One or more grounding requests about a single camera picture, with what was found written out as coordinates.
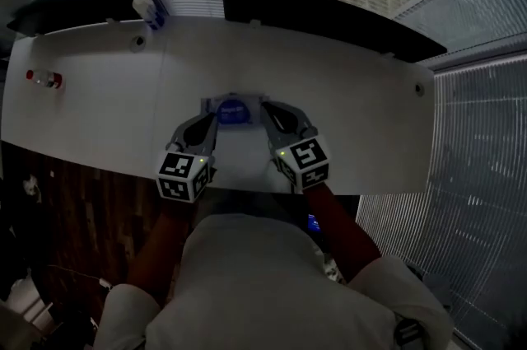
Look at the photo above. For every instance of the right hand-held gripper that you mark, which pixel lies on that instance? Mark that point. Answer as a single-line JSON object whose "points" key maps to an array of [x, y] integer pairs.
{"points": [[306, 163]]}

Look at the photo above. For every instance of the person's right forearm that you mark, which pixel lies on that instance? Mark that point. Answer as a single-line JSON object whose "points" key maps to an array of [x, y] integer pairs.
{"points": [[341, 229]]}

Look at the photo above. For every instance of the wet wipes pack blue lid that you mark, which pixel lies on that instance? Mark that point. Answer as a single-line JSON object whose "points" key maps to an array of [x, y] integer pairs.
{"points": [[233, 112]]}

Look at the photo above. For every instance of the crumpled white paper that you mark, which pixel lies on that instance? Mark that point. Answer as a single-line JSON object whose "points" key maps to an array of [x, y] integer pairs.
{"points": [[32, 188]]}

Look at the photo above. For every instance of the white bottle with blue label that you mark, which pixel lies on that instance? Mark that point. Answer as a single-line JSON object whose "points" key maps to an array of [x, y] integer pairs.
{"points": [[145, 8]]}

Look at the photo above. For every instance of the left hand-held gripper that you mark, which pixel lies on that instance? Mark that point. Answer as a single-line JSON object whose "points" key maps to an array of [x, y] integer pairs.
{"points": [[177, 175]]}

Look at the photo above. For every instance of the device with blue screen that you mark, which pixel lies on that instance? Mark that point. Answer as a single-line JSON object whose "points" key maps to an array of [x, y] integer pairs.
{"points": [[313, 222]]}

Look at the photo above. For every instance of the person's grey shirt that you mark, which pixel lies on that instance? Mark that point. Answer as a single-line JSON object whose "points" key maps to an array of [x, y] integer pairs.
{"points": [[255, 290]]}

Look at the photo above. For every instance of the short black desk divider panel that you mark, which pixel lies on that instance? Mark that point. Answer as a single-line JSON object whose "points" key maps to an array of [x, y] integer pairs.
{"points": [[78, 10]]}

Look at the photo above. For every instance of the clear bottle with red cap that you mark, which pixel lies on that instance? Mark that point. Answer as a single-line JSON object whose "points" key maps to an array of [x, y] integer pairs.
{"points": [[44, 79]]}

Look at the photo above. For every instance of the person's left forearm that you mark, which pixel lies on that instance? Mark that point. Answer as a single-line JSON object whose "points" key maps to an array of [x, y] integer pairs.
{"points": [[158, 249]]}

